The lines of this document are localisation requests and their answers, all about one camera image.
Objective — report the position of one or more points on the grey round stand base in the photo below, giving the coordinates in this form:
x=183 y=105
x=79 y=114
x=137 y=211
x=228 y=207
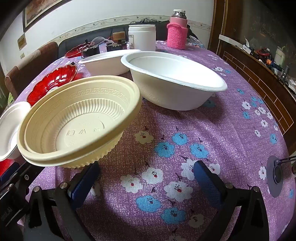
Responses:
x=275 y=177

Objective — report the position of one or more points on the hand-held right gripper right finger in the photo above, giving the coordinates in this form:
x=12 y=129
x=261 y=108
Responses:
x=205 y=183

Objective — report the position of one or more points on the large white oval bowl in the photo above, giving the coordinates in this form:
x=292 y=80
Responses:
x=175 y=81

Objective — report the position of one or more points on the cream plastic bowl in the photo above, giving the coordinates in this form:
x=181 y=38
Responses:
x=78 y=129
x=92 y=160

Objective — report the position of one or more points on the white container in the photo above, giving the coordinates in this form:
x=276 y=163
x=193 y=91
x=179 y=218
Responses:
x=279 y=56

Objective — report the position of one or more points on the clear plastic bag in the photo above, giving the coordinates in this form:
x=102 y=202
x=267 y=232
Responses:
x=195 y=42

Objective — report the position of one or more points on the yellow wall sticker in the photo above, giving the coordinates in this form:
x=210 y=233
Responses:
x=21 y=41

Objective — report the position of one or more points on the brown upholstered chair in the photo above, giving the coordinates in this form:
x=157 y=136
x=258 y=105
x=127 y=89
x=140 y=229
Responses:
x=30 y=64

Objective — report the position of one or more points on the bottle with pink knit sleeve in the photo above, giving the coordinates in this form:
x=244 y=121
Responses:
x=177 y=32

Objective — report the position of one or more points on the small white paper bowl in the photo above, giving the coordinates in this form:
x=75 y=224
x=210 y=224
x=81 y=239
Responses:
x=9 y=129

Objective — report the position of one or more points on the purple floral tablecloth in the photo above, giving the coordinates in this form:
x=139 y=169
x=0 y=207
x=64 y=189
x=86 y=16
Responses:
x=166 y=139

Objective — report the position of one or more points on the wall socket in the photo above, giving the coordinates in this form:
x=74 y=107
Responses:
x=22 y=55

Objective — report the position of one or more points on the black stepper motor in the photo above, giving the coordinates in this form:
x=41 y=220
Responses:
x=90 y=51

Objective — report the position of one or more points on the black leather sofa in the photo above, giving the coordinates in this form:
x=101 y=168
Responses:
x=76 y=40

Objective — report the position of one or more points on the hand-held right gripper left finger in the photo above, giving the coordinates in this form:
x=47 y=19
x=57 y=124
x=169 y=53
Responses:
x=83 y=185

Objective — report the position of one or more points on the red glass plate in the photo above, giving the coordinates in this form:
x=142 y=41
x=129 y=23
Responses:
x=74 y=52
x=52 y=81

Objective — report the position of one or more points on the framed wall picture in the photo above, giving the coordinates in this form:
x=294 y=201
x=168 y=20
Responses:
x=44 y=11

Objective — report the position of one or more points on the white plastic jar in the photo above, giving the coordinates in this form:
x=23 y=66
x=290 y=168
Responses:
x=142 y=38

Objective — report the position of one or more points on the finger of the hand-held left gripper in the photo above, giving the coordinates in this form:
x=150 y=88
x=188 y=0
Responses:
x=27 y=176

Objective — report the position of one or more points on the black power adapter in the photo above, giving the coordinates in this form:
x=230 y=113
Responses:
x=116 y=46

